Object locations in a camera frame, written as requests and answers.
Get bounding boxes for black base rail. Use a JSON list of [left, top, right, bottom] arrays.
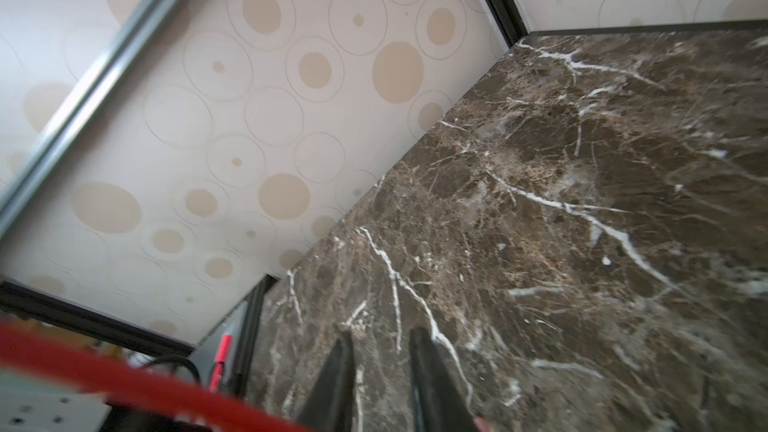
[[227, 275, 277, 399]]

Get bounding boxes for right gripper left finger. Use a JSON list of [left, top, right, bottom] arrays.
[[296, 331, 356, 432]]

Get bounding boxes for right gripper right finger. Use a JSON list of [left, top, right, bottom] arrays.
[[409, 327, 478, 432]]

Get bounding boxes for diagonal aluminium frame bar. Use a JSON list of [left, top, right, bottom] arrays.
[[1, 0, 184, 241]]

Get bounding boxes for pink marker pen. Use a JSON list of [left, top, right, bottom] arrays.
[[208, 333, 233, 392]]

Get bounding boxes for red headphone cable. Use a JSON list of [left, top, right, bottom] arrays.
[[0, 321, 313, 432]]

